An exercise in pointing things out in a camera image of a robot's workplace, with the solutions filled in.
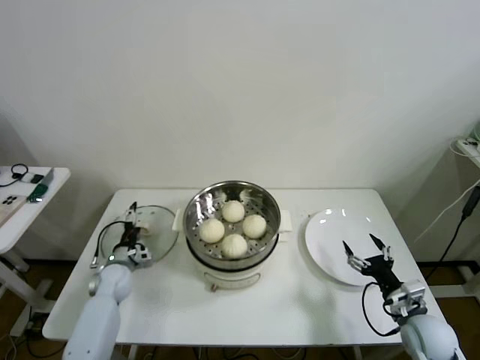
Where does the white round plate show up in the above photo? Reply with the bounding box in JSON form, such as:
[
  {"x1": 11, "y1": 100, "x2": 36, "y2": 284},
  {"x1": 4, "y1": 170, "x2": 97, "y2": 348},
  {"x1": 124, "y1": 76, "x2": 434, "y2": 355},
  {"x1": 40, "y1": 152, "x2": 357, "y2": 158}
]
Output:
[{"x1": 298, "y1": 208, "x2": 395, "y2": 288}]

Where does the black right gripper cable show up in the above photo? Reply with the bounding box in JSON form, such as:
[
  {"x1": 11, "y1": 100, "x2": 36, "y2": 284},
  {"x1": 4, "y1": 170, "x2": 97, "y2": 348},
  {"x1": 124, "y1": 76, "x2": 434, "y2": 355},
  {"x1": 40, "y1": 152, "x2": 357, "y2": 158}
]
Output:
[{"x1": 361, "y1": 281, "x2": 401, "y2": 337}]

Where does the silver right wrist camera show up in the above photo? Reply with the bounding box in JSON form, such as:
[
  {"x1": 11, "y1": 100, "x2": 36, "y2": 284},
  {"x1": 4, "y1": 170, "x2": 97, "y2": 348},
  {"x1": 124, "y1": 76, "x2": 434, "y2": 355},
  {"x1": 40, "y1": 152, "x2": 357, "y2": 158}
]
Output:
[{"x1": 385, "y1": 279, "x2": 428, "y2": 318}]

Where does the green handled hand tool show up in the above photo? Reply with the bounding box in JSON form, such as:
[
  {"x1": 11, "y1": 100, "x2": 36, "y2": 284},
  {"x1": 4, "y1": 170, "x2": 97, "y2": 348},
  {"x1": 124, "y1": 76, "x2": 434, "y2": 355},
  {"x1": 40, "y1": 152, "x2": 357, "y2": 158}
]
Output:
[{"x1": 28, "y1": 167, "x2": 56, "y2": 204}]

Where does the white steamed baozi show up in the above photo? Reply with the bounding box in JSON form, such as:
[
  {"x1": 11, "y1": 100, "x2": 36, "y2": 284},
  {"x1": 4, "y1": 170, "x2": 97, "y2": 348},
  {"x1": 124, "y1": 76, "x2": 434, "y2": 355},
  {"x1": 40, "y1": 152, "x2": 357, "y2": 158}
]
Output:
[
  {"x1": 199, "y1": 218, "x2": 226, "y2": 244},
  {"x1": 242, "y1": 214, "x2": 268, "y2": 239},
  {"x1": 220, "y1": 233, "x2": 248, "y2": 260},
  {"x1": 222, "y1": 200, "x2": 247, "y2": 223}
]

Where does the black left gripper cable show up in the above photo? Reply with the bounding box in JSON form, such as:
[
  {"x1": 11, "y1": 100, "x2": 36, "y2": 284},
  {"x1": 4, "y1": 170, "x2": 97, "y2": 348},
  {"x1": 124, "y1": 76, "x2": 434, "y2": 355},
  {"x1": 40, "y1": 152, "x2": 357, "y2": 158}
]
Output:
[{"x1": 89, "y1": 220, "x2": 131, "y2": 269}]

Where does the round glass pot lid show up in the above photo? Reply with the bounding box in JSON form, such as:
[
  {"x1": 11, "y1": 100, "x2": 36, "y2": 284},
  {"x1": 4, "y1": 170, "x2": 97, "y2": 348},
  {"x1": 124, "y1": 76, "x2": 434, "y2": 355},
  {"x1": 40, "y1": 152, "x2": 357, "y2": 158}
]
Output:
[{"x1": 99, "y1": 204, "x2": 179, "y2": 271}]

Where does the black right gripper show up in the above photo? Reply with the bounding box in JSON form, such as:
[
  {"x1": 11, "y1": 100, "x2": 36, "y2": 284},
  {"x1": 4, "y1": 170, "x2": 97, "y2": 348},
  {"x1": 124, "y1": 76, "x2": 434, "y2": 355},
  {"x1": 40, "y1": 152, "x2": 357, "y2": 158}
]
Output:
[{"x1": 341, "y1": 233, "x2": 402, "y2": 297}]

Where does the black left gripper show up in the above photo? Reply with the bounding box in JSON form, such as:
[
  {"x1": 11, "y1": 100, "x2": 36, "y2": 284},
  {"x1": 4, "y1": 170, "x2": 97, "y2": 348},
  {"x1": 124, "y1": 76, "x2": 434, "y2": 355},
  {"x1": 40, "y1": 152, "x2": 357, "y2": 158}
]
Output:
[{"x1": 114, "y1": 202, "x2": 143, "y2": 260}]

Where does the thin black looped cable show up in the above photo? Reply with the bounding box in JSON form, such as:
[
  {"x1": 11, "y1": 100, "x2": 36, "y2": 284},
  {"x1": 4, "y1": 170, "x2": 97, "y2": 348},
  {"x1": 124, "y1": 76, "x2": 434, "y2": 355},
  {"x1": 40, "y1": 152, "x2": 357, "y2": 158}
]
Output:
[{"x1": 0, "y1": 163, "x2": 31, "y2": 188}]

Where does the black cable with adapter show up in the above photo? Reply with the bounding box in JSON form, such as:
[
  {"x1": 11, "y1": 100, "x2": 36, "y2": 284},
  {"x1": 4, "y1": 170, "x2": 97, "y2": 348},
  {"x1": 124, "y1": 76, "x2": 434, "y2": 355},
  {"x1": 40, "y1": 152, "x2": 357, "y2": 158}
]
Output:
[{"x1": 436, "y1": 185, "x2": 480, "y2": 263}]

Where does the thin white cable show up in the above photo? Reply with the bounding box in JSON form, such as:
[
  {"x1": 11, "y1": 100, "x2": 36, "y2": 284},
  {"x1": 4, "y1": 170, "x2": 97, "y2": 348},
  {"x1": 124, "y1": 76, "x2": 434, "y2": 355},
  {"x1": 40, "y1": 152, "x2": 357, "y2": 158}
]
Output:
[{"x1": 414, "y1": 183, "x2": 480, "y2": 245}]

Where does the white side table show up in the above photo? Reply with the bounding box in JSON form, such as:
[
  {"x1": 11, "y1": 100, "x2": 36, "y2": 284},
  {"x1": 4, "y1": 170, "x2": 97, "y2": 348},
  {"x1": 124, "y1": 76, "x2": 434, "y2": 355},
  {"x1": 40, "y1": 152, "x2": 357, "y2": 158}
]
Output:
[{"x1": 0, "y1": 164, "x2": 71, "y2": 337}]

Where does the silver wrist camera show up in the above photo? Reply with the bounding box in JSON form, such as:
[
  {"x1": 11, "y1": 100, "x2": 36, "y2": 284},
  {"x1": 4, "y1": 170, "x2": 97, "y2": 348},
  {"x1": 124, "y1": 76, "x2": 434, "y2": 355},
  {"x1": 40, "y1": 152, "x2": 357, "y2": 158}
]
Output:
[
  {"x1": 126, "y1": 242, "x2": 153, "y2": 266},
  {"x1": 385, "y1": 279, "x2": 428, "y2": 318}
]

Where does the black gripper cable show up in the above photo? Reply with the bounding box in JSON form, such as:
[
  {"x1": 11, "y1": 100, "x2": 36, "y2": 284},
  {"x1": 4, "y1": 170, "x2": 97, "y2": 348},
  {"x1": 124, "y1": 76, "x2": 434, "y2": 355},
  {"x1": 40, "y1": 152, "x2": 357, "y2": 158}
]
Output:
[
  {"x1": 89, "y1": 220, "x2": 131, "y2": 269},
  {"x1": 361, "y1": 281, "x2": 401, "y2": 337}
]

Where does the white power strip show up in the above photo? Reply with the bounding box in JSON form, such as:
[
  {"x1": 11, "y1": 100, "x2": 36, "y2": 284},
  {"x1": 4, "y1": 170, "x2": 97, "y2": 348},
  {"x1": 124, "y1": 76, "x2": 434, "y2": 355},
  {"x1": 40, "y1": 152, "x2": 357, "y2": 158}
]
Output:
[{"x1": 455, "y1": 137, "x2": 480, "y2": 155}]

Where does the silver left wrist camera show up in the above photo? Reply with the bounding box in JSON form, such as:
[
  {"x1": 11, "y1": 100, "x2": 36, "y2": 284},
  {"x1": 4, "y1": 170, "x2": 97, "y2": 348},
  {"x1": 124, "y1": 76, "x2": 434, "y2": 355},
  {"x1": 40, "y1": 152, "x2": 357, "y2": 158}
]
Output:
[{"x1": 126, "y1": 242, "x2": 153, "y2": 266}]

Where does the stainless steel steamer basket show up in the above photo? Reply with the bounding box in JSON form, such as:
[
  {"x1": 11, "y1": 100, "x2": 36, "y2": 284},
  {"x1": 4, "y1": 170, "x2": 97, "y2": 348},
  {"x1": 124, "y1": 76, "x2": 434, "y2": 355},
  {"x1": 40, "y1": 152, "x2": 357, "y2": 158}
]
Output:
[{"x1": 184, "y1": 180, "x2": 283, "y2": 263}]

